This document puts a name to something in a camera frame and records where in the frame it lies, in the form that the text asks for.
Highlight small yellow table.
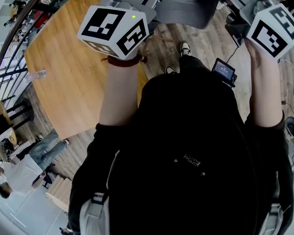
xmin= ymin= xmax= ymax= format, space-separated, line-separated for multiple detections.
xmin=0 ymin=99 xmax=17 ymax=144

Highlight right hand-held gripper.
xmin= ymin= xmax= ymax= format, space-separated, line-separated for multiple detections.
xmin=216 ymin=0 xmax=294 ymax=61

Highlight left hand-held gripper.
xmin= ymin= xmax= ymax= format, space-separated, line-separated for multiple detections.
xmin=76 ymin=0 xmax=165 ymax=60

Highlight black device with screen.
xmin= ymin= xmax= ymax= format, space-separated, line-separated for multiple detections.
xmin=211 ymin=57 xmax=238 ymax=88

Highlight black railing with wooden handrail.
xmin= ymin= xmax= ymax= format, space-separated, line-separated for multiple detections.
xmin=0 ymin=0 xmax=84 ymax=107

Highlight person's left forearm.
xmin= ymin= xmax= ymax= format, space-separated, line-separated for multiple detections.
xmin=99 ymin=55 xmax=139 ymax=127

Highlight person's black jacket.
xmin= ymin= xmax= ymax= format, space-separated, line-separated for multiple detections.
xmin=68 ymin=54 xmax=294 ymax=235

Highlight clear plastic water bottle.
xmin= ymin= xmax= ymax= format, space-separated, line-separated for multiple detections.
xmin=26 ymin=70 xmax=48 ymax=83

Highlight person's right forearm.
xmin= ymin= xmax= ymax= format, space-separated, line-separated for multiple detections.
xmin=246 ymin=39 xmax=284 ymax=128

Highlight grey shoulder strap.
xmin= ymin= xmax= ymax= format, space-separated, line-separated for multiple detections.
xmin=79 ymin=192 xmax=111 ymax=235
xmin=261 ymin=202 xmax=285 ymax=235

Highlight light wooden steps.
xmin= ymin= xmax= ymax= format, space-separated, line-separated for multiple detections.
xmin=45 ymin=175 xmax=73 ymax=212

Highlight dark red cord bracelet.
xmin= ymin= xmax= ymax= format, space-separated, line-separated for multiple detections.
xmin=101 ymin=54 xmax=147 ymax=68

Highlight light wooden table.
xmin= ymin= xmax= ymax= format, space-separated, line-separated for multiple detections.
xmin=24 ymin=0 xmax=150 ymax=141

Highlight grey cap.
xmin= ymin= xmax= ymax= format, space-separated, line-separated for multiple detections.
xmin=156 ymin=0 xmax=219 ymax=29

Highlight black round stool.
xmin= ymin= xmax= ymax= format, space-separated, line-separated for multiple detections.
xmin=6 ymin=98 xmax=35 ymax=130

